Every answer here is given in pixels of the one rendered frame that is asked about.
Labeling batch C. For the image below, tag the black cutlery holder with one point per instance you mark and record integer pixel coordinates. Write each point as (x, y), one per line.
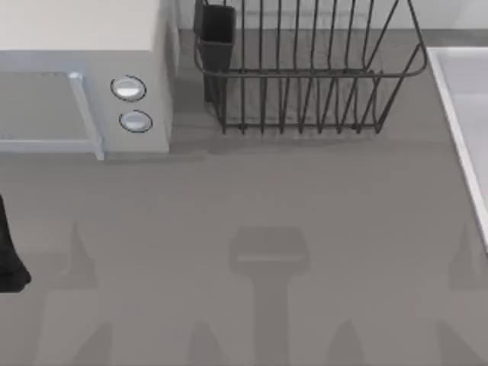
(215, 30)

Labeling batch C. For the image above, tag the round silver microwave knob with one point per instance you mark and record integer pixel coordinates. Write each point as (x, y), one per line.
(128, 88)
(135, 121)

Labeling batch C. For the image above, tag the microwave oven glass door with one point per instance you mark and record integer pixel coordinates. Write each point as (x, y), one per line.
(42, 110)

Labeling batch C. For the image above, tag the pale microwave oven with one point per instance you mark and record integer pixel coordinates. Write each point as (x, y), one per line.
(114, 30)

